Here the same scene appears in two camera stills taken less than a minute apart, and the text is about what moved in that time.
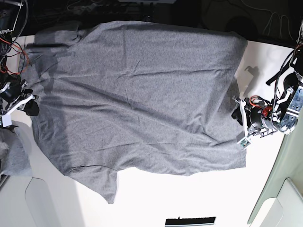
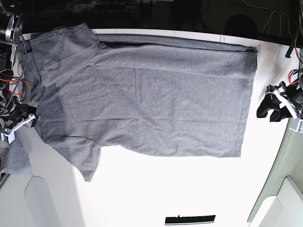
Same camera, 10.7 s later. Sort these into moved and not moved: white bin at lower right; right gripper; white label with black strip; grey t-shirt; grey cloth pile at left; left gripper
Moved: left gripper; right gripper; grey t-shirt
Not moved: grey cloth pile at left; white bin at lower right; white label with black strip
